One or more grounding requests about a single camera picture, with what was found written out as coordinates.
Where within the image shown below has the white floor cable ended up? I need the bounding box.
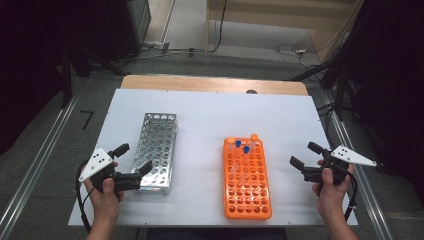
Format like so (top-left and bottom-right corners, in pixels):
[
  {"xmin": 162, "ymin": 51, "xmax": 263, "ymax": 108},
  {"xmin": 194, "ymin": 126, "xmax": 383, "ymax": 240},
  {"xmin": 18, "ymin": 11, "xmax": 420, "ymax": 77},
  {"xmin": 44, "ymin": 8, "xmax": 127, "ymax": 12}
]
[{"xmin": 273, "ymin": 42, "xmax": 322, "ymax": 69}]

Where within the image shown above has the right hand-held gripper cable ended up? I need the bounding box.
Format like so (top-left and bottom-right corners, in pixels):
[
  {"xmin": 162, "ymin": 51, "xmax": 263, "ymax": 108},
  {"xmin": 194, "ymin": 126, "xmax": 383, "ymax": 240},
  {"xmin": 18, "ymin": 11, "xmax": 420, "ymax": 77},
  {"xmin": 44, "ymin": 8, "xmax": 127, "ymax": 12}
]
[{"xmin": 343, "ymin": 172, "xmax": 360, "ymax": 223}]

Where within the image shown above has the person's left hand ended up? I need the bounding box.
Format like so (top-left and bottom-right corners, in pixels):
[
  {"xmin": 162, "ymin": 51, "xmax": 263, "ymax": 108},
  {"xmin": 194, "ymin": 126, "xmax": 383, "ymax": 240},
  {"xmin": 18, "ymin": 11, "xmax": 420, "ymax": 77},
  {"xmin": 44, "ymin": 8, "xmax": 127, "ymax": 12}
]
[{"xmin": 83, "ymin": 161, "xmax": 125, "ymax": 224}]

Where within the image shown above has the dark curtain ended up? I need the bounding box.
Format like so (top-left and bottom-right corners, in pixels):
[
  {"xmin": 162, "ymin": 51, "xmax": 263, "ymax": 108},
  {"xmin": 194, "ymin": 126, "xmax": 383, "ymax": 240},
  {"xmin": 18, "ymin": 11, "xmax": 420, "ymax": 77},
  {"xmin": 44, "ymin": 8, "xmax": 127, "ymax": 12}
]
[
  {"xmin": 0, "ymin": 0, "xmax": 111, "ymax": 156},
  {"xmin": 333, "ymin": 0, "xmax": 424, "ymax": 204}
]

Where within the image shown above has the orange tube rack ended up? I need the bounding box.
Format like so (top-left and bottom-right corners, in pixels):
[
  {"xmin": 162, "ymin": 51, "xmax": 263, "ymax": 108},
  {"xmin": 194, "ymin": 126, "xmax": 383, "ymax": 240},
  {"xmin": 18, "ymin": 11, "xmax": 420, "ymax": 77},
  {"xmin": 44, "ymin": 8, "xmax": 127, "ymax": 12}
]
[{"xmin": 222, "ymin": 136, "xmax": 273, "ymax": 221}]

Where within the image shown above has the person's right hand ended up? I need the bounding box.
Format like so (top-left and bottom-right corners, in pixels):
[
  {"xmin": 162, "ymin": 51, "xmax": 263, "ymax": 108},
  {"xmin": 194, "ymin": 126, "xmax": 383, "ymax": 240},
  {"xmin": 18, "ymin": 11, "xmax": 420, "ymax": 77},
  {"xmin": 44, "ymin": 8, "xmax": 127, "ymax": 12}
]
[{"xmin": 311, "ymin": 159, "xmax": 356, "ymax": 222}]

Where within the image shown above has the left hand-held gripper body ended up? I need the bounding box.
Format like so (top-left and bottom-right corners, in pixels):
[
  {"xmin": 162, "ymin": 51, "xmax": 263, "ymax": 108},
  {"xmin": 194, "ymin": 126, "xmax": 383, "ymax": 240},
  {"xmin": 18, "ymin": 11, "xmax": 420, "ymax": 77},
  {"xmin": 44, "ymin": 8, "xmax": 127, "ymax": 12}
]
[{"xmin": 78, "ymin": 146, "xmax": 144, "ymax": 195}]

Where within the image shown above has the grey floor cable bundle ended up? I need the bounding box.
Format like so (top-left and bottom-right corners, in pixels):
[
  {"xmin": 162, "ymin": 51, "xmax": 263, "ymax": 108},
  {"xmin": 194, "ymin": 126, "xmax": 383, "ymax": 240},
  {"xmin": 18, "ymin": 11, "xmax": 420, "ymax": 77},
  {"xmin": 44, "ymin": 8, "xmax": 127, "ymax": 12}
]
[{"xmin": 119, "ymin": 41, "xmax": 208, "ymax": 64}]

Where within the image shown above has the left hand-held gripper cable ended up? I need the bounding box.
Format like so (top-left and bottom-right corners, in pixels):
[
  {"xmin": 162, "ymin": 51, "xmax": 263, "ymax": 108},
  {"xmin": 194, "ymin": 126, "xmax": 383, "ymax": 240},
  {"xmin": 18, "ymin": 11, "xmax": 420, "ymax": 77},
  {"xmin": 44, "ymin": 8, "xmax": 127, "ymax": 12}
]
[{"xmin": 75, "ymin": 159, "xmax": 93, "ymax": 234}]

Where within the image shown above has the white table board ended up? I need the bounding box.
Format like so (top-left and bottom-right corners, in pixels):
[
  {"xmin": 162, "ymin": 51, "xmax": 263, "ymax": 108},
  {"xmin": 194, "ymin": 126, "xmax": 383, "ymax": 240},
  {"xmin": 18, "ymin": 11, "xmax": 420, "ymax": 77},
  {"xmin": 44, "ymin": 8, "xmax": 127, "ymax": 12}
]
[{"xmin": 67, "ymin": 88, "xmax": 359, "ymax": 228}]

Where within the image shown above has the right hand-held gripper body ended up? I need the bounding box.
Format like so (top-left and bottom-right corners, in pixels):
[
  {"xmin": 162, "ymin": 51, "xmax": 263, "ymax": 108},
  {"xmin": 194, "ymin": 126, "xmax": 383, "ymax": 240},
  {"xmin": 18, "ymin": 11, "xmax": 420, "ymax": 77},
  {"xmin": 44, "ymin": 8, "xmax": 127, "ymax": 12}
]
[{"xmin": 300, "ymin": 144, "xmax": 378, "ymax": 187}]

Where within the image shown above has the black stand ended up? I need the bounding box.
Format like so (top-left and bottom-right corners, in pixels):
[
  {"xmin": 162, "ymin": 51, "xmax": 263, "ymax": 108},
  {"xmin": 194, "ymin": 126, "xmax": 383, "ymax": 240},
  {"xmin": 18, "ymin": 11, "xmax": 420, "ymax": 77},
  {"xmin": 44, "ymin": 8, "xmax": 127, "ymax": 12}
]
[
  {"xmin": 289, "ymin": 58, "xmax": 356, "ymax": 122},
  {"xmin": 59, "ymin": 41, "xmax": 129, "ymax": 109}
]

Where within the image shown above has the dark cabinet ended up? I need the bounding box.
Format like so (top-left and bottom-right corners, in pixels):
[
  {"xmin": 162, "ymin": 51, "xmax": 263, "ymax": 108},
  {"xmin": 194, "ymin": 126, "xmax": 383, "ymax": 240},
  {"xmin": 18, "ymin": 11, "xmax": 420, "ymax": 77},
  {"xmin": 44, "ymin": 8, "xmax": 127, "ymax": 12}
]
[{"xmin": 99, "ymin": 0, "xmax": 153, "ymax": 63}]

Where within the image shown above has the metal floor rail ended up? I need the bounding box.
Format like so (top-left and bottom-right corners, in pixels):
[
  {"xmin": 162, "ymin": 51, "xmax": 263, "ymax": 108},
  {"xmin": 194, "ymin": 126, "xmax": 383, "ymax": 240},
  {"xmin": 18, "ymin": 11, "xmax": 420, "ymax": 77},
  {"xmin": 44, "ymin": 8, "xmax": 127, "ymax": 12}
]
[
  {"xmin": 313, "ymin": 87, "xmax": 395, "ymax": 240},
  {"xmin": 0, "ymin": 77, "xmax": 84, "ymax": 240}
]

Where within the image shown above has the hand-held gripper cable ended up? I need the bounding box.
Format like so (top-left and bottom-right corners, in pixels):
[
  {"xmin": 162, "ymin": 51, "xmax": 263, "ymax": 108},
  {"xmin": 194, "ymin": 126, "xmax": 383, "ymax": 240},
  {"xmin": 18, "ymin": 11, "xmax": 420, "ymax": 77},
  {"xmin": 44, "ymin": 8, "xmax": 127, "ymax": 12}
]
[
  {"xmin": 75, "ymin": 159, "xmax": 93, "ymax": 234},
  {"xmin": 343, "ymin": 172, "xmax": 360, "ymax": 223}
]

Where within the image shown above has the metal tube rack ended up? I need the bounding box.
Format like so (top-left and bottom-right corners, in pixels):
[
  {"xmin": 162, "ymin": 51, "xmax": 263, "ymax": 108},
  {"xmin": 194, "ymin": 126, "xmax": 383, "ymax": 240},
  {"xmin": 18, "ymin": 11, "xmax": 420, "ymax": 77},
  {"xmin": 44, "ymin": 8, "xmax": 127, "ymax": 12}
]
[{"xmin": 131, "ymin": 112, "xmax": 179, "ymax": 195}]

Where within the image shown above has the black floor cable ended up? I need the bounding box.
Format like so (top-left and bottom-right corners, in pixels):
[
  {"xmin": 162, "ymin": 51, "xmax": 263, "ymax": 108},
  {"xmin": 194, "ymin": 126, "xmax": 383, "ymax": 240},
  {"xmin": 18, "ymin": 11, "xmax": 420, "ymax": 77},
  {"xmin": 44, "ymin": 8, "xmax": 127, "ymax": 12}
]
[{"xmin": 207, "ymin": 0, "xmax": 228, "ymax": 54}]

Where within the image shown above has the wooden platform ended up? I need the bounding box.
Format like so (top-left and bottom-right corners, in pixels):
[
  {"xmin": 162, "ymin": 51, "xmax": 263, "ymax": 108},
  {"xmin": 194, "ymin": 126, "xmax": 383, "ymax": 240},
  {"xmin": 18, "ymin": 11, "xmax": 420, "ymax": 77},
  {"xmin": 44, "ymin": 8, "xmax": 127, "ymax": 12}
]
[{"xmin": 204, "ymin": 0, "xmax": 365, "ymax": 64}]

